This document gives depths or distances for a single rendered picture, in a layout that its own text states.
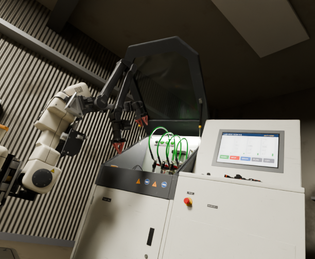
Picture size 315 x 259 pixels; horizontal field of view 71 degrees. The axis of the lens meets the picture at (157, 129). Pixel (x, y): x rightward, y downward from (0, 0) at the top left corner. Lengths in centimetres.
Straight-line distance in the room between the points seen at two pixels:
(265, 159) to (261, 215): 47
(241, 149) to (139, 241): 96
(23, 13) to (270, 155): 357
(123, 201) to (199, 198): 56
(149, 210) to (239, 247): 57
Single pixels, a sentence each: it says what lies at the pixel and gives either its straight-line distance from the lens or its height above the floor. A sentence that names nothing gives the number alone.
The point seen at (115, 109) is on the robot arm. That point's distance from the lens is 145.
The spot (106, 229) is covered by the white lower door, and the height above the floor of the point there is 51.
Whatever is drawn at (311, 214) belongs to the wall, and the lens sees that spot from 372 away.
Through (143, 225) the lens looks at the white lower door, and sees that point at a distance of 155.
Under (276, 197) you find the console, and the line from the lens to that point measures 136.
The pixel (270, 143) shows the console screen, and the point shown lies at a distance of 176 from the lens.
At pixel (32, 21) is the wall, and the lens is 391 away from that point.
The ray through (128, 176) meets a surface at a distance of 168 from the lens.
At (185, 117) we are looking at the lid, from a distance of 210.
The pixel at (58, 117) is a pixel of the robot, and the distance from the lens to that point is 149.
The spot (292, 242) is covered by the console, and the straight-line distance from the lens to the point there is 134.
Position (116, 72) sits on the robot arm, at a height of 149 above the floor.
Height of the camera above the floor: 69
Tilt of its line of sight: 20 degrees up
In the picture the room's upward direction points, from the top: 14 degrees clockwise
